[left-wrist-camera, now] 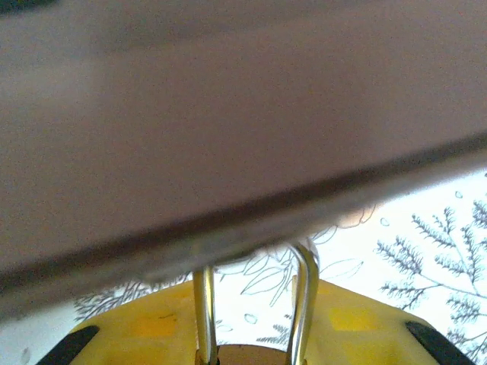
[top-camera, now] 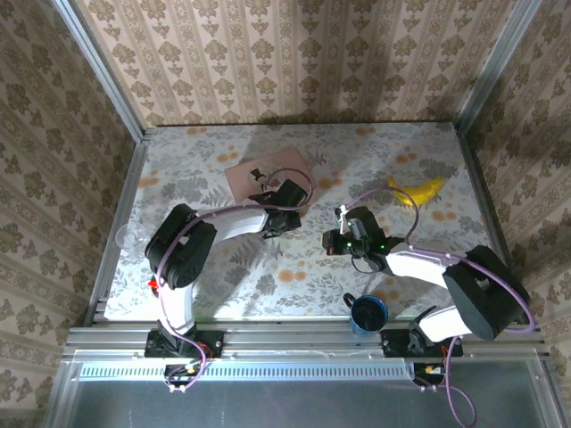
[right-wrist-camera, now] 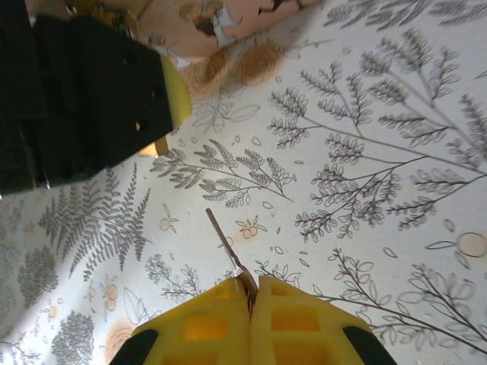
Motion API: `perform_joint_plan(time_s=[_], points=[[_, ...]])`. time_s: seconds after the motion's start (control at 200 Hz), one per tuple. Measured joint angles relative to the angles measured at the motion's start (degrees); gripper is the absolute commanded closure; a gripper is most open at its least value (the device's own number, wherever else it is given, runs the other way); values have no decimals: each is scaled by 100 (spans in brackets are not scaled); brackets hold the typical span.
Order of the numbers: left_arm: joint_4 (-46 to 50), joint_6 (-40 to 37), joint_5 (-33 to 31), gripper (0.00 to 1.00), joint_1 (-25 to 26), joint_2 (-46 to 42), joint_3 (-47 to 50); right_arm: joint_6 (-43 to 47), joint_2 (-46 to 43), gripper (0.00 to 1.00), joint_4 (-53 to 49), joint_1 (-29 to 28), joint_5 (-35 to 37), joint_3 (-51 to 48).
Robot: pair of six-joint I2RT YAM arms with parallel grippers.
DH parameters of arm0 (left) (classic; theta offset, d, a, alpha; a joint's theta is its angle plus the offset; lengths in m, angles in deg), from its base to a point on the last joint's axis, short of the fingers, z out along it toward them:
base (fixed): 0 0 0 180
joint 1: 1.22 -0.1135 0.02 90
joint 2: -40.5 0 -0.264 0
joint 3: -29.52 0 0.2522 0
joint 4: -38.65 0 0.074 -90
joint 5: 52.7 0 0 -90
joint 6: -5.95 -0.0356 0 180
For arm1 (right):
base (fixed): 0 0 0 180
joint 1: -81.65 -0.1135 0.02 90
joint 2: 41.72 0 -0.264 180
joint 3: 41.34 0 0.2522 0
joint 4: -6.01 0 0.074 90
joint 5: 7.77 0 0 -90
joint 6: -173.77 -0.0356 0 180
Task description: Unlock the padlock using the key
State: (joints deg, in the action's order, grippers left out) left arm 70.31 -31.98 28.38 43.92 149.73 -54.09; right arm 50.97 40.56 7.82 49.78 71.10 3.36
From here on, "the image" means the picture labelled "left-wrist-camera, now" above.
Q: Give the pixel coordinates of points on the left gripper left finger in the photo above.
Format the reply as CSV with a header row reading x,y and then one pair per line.
x,y
133,334

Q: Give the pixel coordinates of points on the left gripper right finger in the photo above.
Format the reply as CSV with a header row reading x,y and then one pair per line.
x,y
361,334

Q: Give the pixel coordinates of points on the pink illustrated box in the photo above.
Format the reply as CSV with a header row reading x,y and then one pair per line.
x,y
228,114

